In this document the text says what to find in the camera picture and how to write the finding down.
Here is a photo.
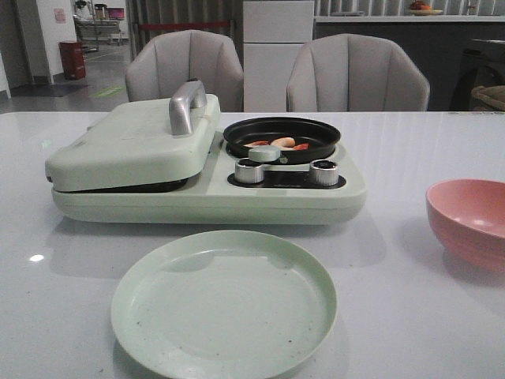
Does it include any red trash bin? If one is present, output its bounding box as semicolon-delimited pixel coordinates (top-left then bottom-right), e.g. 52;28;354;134
58;41;86;80

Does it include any left silver control knob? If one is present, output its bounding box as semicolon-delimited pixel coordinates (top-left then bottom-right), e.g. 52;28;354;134
234;158;264;185

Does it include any left grey upholstered chair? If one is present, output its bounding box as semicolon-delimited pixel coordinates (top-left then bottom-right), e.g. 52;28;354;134
125;30;244;112

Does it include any pink plastic bowl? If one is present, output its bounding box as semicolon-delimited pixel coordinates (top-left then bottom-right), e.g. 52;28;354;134
425;178;504;273

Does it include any right grey upholstered chair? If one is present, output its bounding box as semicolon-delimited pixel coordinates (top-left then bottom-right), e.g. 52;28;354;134
286;33;430;112

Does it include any black round frying pan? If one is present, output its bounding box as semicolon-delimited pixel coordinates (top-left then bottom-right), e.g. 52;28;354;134
223;117;341;165

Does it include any red barrier belt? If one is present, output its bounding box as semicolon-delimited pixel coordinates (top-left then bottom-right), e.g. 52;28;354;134
137;20;232;31

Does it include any right silver control knob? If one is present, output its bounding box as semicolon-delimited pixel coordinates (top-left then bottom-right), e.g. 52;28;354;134
309;159;339;186

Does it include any mint green breakfast maker base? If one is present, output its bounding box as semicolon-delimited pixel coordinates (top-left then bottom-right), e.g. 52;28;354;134
52;132;366;225

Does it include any white refrigerator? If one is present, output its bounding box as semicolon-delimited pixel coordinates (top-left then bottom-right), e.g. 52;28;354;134
242;1;315;112

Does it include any background metal cart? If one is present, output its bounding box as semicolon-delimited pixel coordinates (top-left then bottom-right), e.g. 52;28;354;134
71;1;129;53

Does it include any silver control knob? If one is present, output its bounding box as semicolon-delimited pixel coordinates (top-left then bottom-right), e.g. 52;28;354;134
309;159;339;186
234;158;264;185

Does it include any grey kitchen counter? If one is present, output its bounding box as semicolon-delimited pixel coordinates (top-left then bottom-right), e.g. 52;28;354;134
315;16;504;111

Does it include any mint green breakfast maker lid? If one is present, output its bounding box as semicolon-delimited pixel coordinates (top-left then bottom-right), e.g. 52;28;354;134
45;81;220;193

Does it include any grey upholstered chair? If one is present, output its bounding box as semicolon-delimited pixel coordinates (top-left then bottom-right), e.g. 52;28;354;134
125;30;244;112
286;33;430;112

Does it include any fruit plate on counter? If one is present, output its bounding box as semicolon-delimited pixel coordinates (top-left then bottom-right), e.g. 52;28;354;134
405;0;444;17

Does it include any mint green round plate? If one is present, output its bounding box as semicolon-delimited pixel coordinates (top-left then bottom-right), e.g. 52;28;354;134
111;230;338;378

